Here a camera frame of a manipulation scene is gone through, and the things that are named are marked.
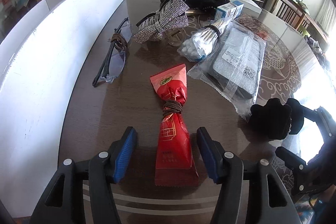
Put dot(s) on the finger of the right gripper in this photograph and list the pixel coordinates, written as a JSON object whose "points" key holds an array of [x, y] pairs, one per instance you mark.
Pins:
{"points": [[319, 116], [291, 160]]}

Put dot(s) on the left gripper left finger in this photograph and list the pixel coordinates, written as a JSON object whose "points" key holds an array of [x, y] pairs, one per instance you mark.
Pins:
{"points": [[62, 200]]}

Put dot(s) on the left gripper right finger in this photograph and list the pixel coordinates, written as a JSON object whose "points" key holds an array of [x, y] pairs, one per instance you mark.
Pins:
{"points": [[268, 199]]}

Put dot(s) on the black velvet scrunchie bundle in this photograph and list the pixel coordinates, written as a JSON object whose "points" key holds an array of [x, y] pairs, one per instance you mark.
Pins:
{"points": [[275, 121]]}

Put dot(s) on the red snack packet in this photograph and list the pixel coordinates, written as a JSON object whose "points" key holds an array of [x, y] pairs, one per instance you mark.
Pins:
{"points": [[174, 164]]}

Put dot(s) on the phone case in plastic bag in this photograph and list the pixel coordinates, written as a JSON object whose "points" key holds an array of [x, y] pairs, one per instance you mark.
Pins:
{"points": [[233, 68]]}

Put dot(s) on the wooden dining chair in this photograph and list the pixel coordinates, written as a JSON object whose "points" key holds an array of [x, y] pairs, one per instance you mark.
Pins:
{"points": [[292, 13]]}

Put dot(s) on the blue white small box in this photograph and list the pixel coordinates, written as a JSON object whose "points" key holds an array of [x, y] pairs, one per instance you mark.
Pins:
{"points": [[229, 10]]}

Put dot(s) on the cotton swabs bag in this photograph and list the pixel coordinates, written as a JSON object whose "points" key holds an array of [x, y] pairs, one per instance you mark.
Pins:
{"points": [[202, 42]]}

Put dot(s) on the white storage box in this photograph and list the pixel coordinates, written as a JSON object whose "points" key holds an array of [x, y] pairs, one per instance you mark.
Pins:
{"points": [[41, 59]]}

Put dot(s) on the blue tinted glasses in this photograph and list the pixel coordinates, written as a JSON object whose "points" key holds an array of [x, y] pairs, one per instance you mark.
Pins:
{"points": [[115, 59]]}

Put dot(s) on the rhinestone bow hair clip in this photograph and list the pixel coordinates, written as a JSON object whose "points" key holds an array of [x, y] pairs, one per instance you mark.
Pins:
{"points": [[172, 15]]}

